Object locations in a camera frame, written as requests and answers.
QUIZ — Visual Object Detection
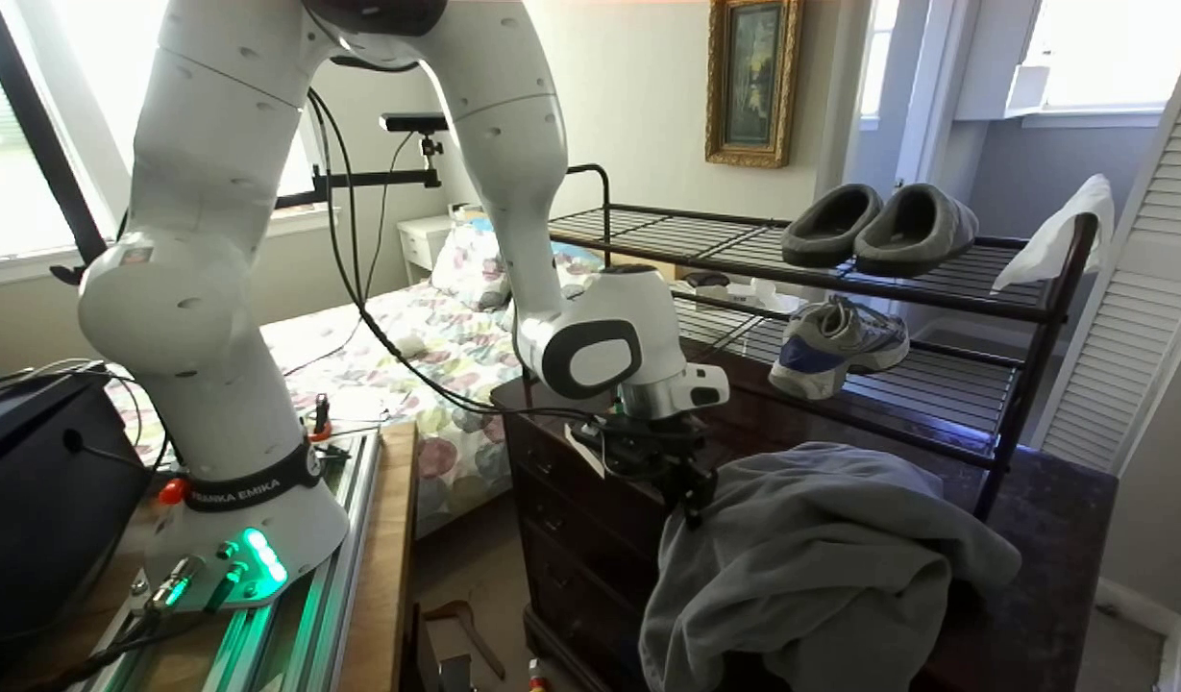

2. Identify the cardboard box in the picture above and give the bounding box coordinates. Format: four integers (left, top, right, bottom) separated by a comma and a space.
412, 600, 506, 692

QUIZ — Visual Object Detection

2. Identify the white cloth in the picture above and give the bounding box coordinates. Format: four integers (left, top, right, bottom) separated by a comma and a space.
991, 173, 1117, 293

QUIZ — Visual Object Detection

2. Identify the dark wooden dresser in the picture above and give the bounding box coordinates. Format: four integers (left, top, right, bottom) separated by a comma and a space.
490, 336, 1120, 692

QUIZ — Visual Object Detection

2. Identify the white and blue sneaker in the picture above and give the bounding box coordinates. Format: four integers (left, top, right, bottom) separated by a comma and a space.
768, 294, 912, 403

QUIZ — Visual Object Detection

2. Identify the white louvered door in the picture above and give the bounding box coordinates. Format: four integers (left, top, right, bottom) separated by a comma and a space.
1031, 19, 1181, 474

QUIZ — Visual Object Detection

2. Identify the window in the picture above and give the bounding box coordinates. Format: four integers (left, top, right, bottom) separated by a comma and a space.
0, 0, 324, 272
1021, 0, 1181, 118

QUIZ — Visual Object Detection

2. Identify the black metal shoe rack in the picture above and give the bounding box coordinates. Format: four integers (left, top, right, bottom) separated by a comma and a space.
548, 163, 1100, 522

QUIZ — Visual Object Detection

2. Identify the grey cloth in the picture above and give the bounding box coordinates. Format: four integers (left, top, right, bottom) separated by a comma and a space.
637, 441, 1023, 692

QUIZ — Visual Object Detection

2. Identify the floral pillow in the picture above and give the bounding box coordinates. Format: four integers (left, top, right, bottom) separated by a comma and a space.
430, 218, 606, 314

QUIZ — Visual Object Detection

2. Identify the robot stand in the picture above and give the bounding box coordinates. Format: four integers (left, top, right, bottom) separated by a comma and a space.
0, 421, 420, 692

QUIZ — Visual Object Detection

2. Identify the gold framed painting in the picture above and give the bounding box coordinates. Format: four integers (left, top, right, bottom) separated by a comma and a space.
704, 0, 805, 170

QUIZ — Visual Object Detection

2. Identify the camera on mount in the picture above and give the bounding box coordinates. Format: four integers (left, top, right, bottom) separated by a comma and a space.
273, 111, 450, 211

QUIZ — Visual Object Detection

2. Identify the black equipment box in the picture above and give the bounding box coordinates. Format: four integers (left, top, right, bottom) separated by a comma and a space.
0, 369, 156, 647

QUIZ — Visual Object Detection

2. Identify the grey slipper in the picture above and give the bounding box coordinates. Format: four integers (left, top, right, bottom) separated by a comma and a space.
853, 182, 981, 281
780, 183, 885, 269

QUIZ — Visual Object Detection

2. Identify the white nightstand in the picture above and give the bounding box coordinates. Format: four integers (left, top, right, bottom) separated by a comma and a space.
397, 213, 457, 286

